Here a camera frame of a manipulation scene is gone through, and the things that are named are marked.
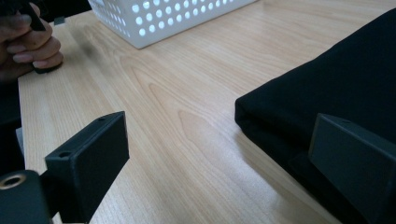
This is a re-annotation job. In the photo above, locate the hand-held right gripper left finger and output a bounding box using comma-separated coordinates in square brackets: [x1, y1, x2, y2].
[45, 111, 130, 224]

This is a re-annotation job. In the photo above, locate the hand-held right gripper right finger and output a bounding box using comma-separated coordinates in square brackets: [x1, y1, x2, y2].
[307, 113, 396, 224]

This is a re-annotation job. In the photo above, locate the black cloth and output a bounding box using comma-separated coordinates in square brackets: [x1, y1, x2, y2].
[234, 7, 396, 224]

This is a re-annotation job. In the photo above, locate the white perforated plastic basket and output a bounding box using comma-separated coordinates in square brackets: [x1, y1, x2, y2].
[88, 0, 260, 50]

